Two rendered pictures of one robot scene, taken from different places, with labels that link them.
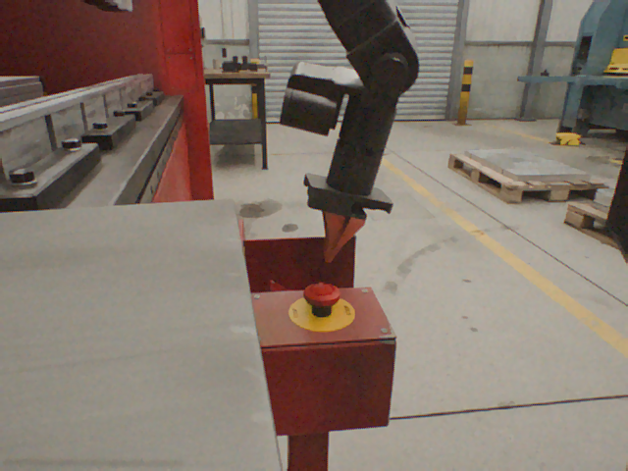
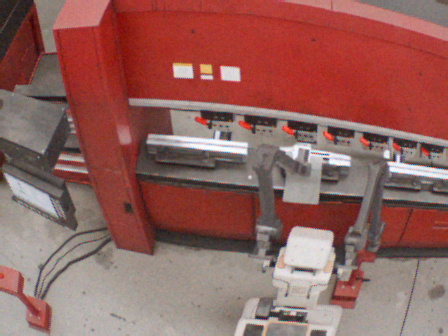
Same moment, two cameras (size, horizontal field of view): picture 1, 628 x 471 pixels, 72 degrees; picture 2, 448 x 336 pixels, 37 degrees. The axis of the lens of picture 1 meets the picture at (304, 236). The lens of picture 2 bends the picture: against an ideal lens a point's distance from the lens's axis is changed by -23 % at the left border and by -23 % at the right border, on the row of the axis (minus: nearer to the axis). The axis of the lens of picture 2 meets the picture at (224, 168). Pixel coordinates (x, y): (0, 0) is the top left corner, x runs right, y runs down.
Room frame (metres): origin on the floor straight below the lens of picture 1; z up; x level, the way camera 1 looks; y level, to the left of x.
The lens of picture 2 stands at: (0.44, -1.80, 4.58)
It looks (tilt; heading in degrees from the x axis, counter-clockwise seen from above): 60 degrees down; 114
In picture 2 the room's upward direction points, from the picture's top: 4 degrees counter-clockwise
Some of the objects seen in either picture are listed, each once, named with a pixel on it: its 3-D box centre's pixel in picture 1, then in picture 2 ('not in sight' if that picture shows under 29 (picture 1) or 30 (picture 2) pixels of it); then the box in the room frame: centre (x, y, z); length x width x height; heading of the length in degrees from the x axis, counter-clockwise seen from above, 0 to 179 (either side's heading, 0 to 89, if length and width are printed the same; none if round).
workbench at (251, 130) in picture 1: (233, 84); not in sight; (5.08, 0.79, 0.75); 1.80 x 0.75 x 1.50; 7
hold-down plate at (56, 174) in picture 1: (54, 174); (400, 184); (0.58, 0.34, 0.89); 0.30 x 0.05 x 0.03; 12
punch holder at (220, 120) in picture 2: not in sight; (218, 114); (-0.44, 0.19, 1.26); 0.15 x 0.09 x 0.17; 12
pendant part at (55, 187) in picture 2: not in sight; (39, 190); (-1.11, -0.57, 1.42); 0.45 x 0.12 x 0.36; 179
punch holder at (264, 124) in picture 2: not in sight; (261, 118); (-0.24, 0.23, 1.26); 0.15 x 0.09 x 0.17; 12
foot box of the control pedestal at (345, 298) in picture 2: not in sight; (347, 289); (0.46, -0.03, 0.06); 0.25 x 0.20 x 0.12; 96
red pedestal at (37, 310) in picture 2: not in sight; (23, 298); (-1.44, -1.01, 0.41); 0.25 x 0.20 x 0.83; 102
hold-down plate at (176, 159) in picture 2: not in sight; (184, 160); (-0.60, 0.10, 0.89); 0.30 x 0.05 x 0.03; 12
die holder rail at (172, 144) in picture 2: not in sight; (196, 147); (-0.56, 0.17, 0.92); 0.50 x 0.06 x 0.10; 12
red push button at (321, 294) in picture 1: (322, 303); not in sight; (0.41, -0.02, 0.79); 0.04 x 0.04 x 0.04
